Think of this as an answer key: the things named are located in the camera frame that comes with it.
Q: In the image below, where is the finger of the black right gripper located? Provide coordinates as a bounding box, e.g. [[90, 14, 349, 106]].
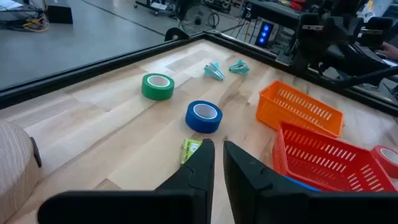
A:
[[345, 43, 389, 74], [317, 43, 346, 74]]

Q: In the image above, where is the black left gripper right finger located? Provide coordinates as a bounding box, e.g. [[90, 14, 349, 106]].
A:
[[223, 140, 398, 224]]

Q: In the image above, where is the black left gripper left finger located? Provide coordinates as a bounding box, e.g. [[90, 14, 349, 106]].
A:
[[37, 138, 216, 224]]

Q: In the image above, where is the green staple box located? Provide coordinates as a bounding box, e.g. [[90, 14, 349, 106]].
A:
[[180, 138, 203, 165]]

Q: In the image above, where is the blue tape roll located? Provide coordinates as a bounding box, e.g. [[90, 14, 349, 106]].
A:
[[185, 100, 223, 134]]

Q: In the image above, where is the green tape roll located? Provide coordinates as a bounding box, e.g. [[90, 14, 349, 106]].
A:
[[141, 73, 175, 101]]

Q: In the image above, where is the teal staple remover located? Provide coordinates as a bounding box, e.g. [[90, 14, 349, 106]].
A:
[[229, 59, 250, 75], [203, 62, 225, 82]]

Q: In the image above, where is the red tape roll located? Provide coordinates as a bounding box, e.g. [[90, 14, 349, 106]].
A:
[[369, 144, 398, 179]]

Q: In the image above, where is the person's hand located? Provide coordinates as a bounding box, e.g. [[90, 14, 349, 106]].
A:
[[374, 42, 398, 62]]

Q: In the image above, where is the red plastic basket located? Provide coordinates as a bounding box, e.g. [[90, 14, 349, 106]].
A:
[[272, 121, 398, 193]]

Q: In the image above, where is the blue plastic basket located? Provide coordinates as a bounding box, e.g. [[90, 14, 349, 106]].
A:
[[284, 175, 321, 192]]

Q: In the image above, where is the orange plastic basket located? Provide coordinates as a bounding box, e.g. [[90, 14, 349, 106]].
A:
[[256, 80, 345, 138]]

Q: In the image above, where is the black box with blue lights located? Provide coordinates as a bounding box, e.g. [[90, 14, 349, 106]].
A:
[[254, 21, 275, 48]]

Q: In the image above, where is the round floor fan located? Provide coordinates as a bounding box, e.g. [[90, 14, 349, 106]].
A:
[[180, 3, 216, 35]]

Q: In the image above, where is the black floor box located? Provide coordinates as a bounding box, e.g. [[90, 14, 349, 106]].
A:
[[46, 0, 74, 25]]

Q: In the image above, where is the black aluminium table frame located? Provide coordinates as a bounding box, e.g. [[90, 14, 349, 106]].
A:
[[0, 29, 398, 118]]

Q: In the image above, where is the yellow cable bundle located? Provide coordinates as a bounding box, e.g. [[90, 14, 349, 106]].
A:
[[21, 17, 50, 32]]

